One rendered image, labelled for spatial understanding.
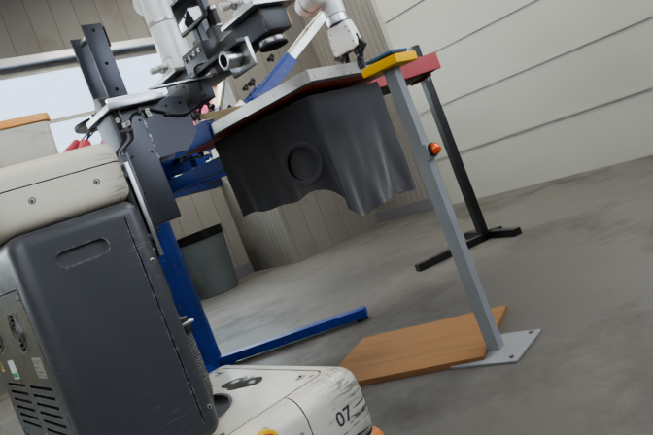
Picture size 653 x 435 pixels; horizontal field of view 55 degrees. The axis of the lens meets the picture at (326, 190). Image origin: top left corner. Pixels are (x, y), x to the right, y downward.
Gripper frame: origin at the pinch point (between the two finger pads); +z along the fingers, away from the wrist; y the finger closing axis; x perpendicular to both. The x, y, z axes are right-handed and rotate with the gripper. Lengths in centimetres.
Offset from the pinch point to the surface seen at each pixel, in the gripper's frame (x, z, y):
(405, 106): -13.9, 20.3, 20.0
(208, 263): 187, 62, -346
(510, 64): 317, 0, -66
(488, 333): -14, 94, 17
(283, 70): 56, -25, -75
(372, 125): 7.4, 20.2, -7.5
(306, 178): -21.7, 29.0, -20.4
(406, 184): 16.9, 44.4, -9.2
